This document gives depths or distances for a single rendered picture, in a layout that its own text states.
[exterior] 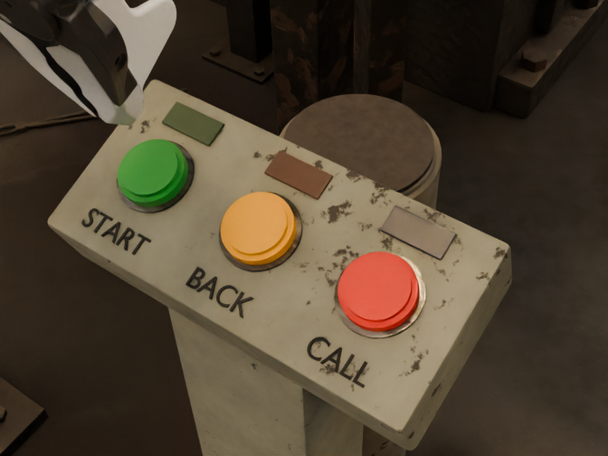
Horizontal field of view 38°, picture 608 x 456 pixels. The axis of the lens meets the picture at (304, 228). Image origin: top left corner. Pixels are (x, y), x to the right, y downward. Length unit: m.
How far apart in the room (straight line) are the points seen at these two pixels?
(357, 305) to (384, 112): 0.26
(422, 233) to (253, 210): 0.09
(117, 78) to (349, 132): 0.29
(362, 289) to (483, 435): 0.68
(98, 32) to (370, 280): 0.18
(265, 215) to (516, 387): 0.72
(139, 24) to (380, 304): 0.17
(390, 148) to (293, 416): 0.21
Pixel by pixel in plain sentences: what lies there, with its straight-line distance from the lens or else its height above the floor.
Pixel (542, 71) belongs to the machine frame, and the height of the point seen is 0.07.
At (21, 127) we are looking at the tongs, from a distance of 1.51.
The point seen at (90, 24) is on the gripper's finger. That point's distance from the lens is 0.37.
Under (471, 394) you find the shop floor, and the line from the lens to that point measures 1.13.
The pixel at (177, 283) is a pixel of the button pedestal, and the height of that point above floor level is 0.58.
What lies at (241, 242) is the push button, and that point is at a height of 0.61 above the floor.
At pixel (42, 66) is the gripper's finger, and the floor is 0.70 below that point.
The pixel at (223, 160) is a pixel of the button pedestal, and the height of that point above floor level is 0.61.
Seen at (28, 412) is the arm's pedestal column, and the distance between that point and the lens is 1.14.
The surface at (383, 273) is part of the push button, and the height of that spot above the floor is 0.61.
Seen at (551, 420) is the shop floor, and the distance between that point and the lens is 1.13.
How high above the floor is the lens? 0.96
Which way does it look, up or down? 48 degrees down
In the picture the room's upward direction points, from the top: 2 degrees counter-clockwise
